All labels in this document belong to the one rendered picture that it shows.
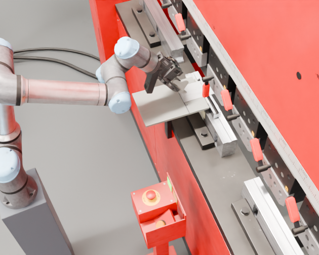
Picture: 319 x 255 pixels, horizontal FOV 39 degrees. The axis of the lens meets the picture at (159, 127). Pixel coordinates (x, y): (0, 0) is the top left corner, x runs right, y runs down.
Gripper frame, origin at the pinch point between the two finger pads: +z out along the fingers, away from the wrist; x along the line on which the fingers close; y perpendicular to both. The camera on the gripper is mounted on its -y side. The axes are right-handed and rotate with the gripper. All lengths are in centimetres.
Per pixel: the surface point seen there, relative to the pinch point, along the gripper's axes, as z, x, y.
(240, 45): -30, -30, 33
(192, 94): 6.4, -1.6, 0.6
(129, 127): 74, 69, -74
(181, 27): -16.5, 6.3, 17.6
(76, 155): 50, 60, -104
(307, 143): -30, -66, 33
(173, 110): 0.2, -6.7, -7.2
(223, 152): 15.4, -26.2, -2.7
